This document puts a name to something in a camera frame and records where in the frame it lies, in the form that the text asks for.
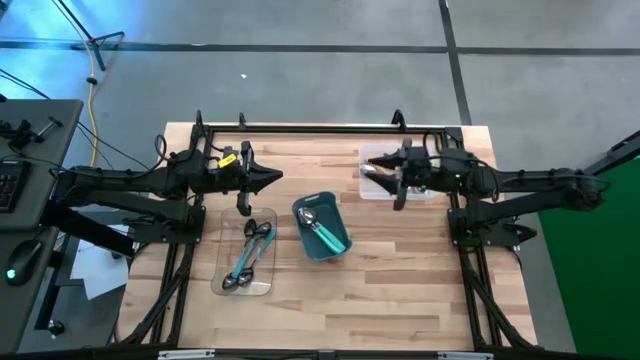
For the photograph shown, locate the yellow hanging cable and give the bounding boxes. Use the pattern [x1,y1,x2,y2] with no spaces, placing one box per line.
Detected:
[49,0,100,169]

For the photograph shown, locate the green panel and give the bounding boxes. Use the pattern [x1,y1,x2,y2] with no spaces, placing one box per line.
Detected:
[536,158,640,360]

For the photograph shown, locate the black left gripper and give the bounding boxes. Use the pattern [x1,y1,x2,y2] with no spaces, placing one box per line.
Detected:
[207,140,284,217]

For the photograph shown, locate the silver frame bracket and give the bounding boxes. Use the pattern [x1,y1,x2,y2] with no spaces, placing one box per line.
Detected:
[157,349,217,360]
[437,351,495,360]

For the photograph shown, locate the white paper sheets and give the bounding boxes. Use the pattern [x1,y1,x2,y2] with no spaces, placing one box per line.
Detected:
[69,223,132,302]

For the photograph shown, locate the black angled stand bar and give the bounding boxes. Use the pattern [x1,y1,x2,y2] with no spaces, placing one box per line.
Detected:
[582,130,640,180]

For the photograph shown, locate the blue-handled steel spoon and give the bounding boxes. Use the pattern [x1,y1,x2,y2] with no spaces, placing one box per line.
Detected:
[222,234,261,292]
[247,221,274,271]
[234,217,259,271]
[237,227,278,288]

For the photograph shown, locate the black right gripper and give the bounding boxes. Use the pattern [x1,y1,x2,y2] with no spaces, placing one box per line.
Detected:
[367,138,434,212]

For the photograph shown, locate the black tripod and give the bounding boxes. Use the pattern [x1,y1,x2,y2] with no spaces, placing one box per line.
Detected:
[52,0,126,72]

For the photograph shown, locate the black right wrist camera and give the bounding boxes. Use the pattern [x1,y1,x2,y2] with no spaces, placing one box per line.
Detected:
[409,147,434,174]

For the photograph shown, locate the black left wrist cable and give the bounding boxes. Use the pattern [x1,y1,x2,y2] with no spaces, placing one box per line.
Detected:
[153,133,169,166]

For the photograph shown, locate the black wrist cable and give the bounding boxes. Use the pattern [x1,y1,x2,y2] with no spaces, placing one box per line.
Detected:
[153,133,169,166]
[422,130,501,199]

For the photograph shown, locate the black aluminium table frame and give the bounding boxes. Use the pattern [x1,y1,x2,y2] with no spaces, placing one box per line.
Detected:
[115,119,540,351]

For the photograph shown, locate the teal-handled steel spoon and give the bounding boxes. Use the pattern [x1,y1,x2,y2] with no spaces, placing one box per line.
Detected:
[312,219,348,254]
[297,206,341,255]

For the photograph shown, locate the clear plastic bin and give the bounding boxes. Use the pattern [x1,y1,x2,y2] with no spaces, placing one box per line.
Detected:
[210,206,279,297]

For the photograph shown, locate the frosted white plastic bin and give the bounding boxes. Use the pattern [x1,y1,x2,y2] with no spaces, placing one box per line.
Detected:
[357,143,441,202]

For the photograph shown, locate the black computer mouse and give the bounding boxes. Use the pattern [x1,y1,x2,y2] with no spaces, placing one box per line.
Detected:
[4,238,45,288]

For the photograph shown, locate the grey office desk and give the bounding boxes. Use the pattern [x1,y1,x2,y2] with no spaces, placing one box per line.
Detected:
[0,98,85,354]

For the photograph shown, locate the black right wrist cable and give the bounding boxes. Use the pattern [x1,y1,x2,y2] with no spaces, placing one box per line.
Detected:
[422,130,501,199]

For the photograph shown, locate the dark teal plastic bin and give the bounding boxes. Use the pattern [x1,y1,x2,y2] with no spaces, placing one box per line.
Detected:
[291,190,353,263]

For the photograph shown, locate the black keyboard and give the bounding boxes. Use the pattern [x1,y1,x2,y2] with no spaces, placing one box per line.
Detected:
[0,159,32,215]

